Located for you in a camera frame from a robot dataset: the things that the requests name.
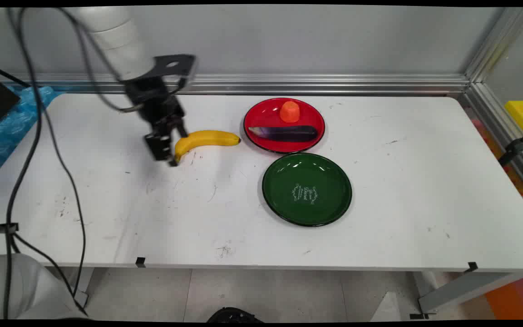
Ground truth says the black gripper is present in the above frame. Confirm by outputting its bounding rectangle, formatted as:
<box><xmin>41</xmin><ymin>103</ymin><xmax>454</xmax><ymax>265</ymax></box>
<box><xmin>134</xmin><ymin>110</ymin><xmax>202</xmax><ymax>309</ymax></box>
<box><xmin>123</xmin><ymin>76</ymin><xmax>190</xmax><ymax>168</ymax></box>

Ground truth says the purple eggplant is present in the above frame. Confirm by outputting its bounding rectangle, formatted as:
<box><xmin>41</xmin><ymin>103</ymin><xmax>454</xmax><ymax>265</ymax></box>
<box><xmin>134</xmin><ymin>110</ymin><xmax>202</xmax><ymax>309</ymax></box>
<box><xmin>248</xmin><ymin>125</ymin><xmax>319</xmax><ymax>143</ymax></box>

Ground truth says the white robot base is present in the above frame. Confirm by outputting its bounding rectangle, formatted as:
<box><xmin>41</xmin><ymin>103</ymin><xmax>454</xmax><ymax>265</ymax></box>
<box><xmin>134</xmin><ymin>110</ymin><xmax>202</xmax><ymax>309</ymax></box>
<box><xmin>0</xmin><ymin>253</ymin><xmax>87</xmax><ymax>320</ymax></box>

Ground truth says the yellow banana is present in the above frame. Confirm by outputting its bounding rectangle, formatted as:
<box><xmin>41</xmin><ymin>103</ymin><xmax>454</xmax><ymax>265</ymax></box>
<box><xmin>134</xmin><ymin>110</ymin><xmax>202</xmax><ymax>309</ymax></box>
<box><xmin>174</xmin><ymin>130</ymin><xmax>242</xmax><ymax>164</ymax></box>

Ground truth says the red plate black rim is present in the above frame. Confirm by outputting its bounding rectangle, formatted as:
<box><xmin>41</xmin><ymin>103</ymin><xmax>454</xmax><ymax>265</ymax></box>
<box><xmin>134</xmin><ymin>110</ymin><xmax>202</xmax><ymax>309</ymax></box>
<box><xmin>243</xmin><ymin>97</ymin><xmax>326</xmax><ymax>154</ymax></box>

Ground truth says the orange toy carrot piece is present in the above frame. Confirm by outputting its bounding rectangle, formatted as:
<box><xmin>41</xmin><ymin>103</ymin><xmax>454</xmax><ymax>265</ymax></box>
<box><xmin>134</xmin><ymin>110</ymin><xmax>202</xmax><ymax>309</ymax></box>
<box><xmin>280</xmin><ymin>101</ymin><xmax>301</xmax><ymax>124</ymax></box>

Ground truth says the green plate white print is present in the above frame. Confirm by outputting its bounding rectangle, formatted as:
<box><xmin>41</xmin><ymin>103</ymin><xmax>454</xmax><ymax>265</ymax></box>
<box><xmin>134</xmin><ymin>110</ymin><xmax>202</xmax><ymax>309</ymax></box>
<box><xmin>261</xmin><ymin>153</ymin><xmax>353</xmax><ymax>228</ymax></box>

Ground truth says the blue plastic bag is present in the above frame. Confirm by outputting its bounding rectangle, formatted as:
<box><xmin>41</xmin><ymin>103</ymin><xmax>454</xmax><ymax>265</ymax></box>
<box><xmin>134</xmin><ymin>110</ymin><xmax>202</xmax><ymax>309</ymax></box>
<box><xmin>0</xmin><ymin>85</ymin><xmax>64</xmax><ymax>169</ymax></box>

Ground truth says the grey table leg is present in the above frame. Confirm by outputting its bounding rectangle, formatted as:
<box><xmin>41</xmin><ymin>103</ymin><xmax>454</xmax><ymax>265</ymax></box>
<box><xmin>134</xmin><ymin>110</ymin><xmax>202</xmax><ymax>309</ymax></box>
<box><xmin>72</xmin><ymin>267</ymin><xmax>95</xmax><ymax>310</ymax></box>
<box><xmin>418</xmin><ymin>272</ymin><xmax>523</xmax><ymax>315</ymax></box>

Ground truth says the black round floor object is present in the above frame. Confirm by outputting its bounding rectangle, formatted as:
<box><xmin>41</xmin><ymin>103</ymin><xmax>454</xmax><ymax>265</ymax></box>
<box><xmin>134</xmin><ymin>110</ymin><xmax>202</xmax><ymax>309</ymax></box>
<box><xmin>207</xmin><ymin>307</ymin><xmax>265</xmax><ymax>323</ymax></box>

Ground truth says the orange box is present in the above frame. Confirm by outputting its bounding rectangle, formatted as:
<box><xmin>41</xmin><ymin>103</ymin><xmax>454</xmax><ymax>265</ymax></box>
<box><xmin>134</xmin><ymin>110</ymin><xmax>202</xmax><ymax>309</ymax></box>
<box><xmin>484</xmin><ymin>272</ymin><xmax>523</xmax><ymax>320</ymax></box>

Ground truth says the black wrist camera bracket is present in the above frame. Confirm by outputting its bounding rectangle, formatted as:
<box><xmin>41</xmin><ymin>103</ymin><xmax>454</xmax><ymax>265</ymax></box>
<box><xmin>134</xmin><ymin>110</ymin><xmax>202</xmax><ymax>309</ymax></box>
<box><xmin>152</xmin><ymin>54</ymin><xmax>197</xmax><ymax>88</ymax></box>

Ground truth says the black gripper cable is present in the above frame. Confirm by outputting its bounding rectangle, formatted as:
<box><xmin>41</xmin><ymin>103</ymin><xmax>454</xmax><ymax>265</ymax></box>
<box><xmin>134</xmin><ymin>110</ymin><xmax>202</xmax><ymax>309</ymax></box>
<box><xmin>59</xmin><ymin>7</ymin><xmax>146</xmax><ymax>113</ymax></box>

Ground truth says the thin black cable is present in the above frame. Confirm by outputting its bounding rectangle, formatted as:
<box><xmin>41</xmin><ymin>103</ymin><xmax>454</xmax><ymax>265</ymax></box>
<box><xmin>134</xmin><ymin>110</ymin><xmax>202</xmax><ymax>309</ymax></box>
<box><xmin>41</xmin><ymin>104</ymin><xmax>88</xmax><ymax>302</ymax></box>

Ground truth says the aluminium frame rail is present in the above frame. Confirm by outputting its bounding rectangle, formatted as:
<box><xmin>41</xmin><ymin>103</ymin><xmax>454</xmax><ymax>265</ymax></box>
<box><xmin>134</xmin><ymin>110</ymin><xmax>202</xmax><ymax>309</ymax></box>
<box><xmin>459</xmin><ymin>83</ymin><xmax>523</xmax><ymax>203</ymax></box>
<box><xmin>0</xmin><ymin>74</ymin><xmax>471</xmax><ymax>95</ymax></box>

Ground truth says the thick black cable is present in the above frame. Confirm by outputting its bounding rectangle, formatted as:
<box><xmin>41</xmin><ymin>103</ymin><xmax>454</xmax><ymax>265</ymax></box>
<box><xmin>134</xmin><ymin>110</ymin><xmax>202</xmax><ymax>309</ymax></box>
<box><xmin>3</xmin><ymin>7</ymin><xmax>44</xmax><ymax>320</ymax></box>

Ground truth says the aluminium frame post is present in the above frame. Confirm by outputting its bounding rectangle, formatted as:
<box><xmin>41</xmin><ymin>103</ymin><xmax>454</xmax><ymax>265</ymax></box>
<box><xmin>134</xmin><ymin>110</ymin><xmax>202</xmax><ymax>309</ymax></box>
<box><xmin>464</xmin><ymin>7</ymin><xmax>523</xmax><ymax>83</ymax></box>

